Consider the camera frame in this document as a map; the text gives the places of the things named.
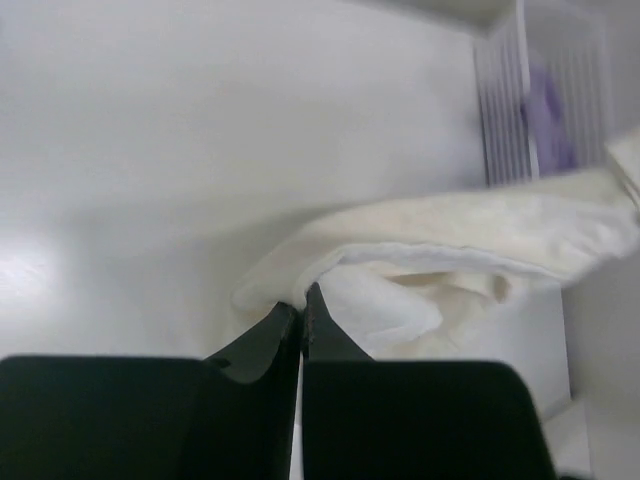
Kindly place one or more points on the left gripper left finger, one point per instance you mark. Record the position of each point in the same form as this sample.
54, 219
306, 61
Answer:
227, 416

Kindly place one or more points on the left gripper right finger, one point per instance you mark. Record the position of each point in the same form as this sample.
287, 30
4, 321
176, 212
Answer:
368, 419

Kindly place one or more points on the cream white t shirt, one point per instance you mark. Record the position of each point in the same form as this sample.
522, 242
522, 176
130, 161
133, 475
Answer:
413, 277

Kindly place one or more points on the lavender t shirt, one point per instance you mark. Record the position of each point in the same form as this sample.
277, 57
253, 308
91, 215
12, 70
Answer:
543, 114

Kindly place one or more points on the white plastic basket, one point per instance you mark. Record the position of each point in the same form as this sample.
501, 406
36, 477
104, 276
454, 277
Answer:
556, 82

